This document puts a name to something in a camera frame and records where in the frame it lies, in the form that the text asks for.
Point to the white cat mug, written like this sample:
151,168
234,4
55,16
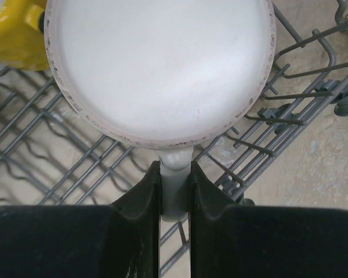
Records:
161,75

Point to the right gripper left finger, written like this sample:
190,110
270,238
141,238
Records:
116,240

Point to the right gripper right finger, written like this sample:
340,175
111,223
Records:
231,240

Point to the yellow mug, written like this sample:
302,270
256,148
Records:
21,34

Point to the grey wire dish rack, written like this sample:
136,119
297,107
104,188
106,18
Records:
51,156

